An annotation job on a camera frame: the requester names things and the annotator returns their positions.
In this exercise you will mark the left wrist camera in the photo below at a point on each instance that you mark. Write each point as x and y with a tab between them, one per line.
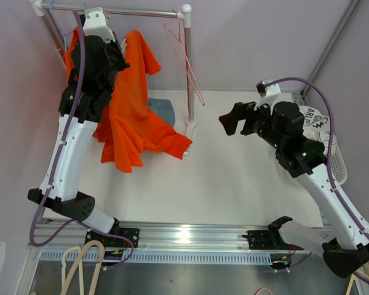
96	24

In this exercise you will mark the clothes rack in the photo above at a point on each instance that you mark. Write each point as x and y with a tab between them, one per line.
194	95

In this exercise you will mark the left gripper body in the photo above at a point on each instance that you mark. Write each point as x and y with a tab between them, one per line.
116	56

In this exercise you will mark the pink wire hanger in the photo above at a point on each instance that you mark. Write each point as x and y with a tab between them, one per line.
184	57

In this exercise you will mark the grey blue t shirt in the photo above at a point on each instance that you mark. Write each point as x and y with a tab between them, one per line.
164	109

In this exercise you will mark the white cable duct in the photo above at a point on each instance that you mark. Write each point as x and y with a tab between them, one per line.
263	259

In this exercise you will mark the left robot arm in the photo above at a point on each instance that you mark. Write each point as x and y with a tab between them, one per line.
59	190

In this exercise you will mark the spare wooden hanger right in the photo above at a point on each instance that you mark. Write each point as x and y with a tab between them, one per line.
357	286

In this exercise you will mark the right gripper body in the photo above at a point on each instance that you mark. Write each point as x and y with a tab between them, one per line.
260	120

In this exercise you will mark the spare wooden hangers left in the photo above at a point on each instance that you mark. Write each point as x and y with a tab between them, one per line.
78	265

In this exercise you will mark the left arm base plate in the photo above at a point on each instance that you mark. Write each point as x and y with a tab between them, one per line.
131	234

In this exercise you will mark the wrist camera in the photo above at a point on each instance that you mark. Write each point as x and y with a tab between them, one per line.
268	91
96	24

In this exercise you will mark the orange t shirt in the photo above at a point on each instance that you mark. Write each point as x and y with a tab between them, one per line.
104	138
135	128

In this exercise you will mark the blue hanger far left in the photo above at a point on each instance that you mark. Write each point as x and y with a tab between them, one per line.
66	24

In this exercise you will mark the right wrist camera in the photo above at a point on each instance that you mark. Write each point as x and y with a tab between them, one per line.
268	91

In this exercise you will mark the white laundry basket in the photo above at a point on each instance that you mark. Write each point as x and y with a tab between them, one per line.
338	167

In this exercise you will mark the aluminium rail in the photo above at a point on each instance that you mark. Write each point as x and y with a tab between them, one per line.
156	236

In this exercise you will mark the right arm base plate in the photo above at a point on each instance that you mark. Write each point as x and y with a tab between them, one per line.
264	240

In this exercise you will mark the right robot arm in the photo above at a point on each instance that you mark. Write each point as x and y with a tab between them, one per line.
346	248

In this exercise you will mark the green white t shirt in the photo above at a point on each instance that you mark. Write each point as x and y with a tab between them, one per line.
316	126

